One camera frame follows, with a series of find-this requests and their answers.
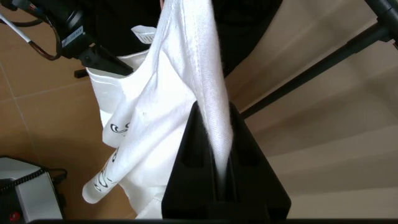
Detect white garment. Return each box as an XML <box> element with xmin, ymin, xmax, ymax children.
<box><xmin>81</xmin><ymin>0</ymin><xmax>234</xmax><ymax>220</ymax></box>

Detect black shorts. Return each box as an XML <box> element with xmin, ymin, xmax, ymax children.
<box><xmin>77</xmin><ymin>0</ymin><xmax>284</xmax><ymax>78</ymax></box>

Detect beige curtain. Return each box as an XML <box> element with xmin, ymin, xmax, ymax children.
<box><xmin>223</xmin><ymin>0</ymin><xmax>398</xmax><ymax>218</ymax></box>

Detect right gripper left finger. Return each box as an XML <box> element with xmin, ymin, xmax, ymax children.
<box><xmin>160</xmin><ymin>101</ymin><xmax>220</xmax><ymax>219</ymax></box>

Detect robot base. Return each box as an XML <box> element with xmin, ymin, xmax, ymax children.
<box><xmin>0</xmin><ymin>155</ymin><xmax>68</xmax><ymax>223</ymax></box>

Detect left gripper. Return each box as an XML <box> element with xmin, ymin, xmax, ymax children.
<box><xmin>29</xmin><ymin>0</ymin><xmax>135</xmax><ymax>77</ymax></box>

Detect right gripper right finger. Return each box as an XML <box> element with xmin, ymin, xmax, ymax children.
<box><xmin>225</xmin><ymin>101</ymin><xmax>292</xmax><ymax>219</ymax></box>

